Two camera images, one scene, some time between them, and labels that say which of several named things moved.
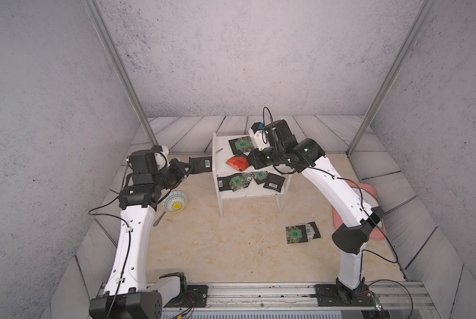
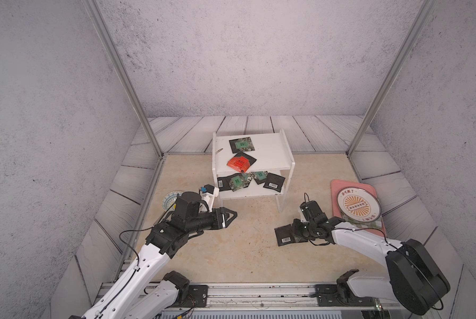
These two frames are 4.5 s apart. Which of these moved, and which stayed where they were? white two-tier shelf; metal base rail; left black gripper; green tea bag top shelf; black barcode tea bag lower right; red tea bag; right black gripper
Moved: right black gripper; left black gripper
Stayed: green tea bag top shelf; red tea bag; white two-tier shelf; black barcode tea bag lower right; metal base rail
